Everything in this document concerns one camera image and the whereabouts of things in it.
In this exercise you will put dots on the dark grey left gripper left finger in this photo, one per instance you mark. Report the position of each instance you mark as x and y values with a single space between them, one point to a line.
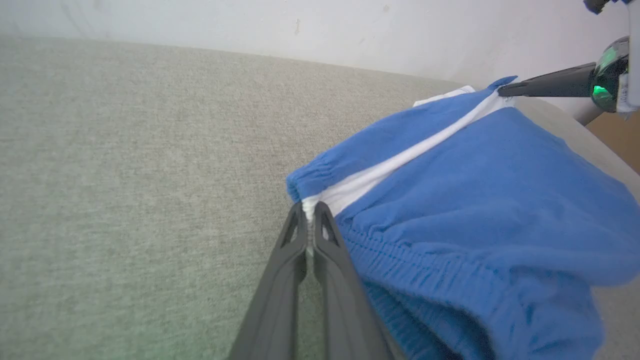
280 310

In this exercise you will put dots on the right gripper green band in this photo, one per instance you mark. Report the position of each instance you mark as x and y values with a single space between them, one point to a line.
612 75

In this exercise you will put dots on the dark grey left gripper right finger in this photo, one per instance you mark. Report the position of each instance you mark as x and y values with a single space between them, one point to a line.
345 310

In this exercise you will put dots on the blue shorts with white stripes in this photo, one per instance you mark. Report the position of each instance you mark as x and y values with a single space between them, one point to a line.
490 200

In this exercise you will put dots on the grey fabric sofa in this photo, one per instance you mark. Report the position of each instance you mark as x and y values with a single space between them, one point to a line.
125 200

